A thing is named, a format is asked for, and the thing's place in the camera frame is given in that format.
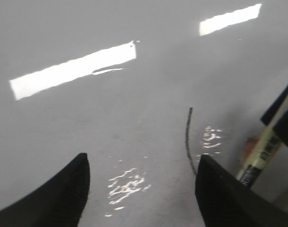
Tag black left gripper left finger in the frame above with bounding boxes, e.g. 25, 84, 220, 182
0, 153, 90, 227

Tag white whiteboard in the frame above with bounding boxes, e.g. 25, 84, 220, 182
0, 0, 288, 227

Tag red round magnet with tape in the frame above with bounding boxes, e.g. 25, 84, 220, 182
240, 135, 260, 164

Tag black and white whiteboard marker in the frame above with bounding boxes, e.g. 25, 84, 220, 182
236, 73, 288, 189

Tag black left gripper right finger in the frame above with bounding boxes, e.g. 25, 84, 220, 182
195, 155, 288, 227

